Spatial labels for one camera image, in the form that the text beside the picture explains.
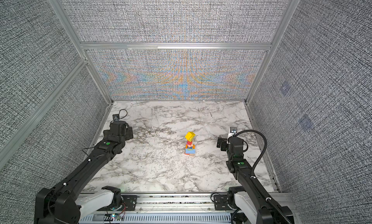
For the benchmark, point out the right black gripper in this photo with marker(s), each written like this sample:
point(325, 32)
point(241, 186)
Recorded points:
point(224, 140)

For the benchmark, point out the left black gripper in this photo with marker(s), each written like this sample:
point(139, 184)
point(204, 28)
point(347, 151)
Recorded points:
point(129, 132)

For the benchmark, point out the light blue wood block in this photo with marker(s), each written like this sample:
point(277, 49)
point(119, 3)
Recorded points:
point(191, 152)

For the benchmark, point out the yellow wedge wood block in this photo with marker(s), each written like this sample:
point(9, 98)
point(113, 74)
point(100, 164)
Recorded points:
point(190, 136)

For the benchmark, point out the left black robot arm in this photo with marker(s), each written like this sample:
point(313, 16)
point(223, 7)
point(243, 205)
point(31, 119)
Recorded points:
point(71, 186)

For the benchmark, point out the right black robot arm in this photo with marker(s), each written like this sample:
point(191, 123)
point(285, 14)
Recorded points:
point(251, 202)

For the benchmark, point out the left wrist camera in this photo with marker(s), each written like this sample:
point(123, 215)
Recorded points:
point(116, 117)

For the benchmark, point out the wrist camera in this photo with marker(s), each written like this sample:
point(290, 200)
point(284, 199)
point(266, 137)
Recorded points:
point(116, 117)
point(232, 131)

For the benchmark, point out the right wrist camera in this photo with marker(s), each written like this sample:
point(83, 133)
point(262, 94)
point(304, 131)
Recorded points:
point(232, 131)

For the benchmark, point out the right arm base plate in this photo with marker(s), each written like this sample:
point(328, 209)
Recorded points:
point(221, 202)

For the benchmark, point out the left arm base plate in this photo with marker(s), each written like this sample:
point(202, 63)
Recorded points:
point(127, 202)

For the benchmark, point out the aluminium mounting rail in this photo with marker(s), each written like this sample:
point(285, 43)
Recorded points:
point(174, 201)

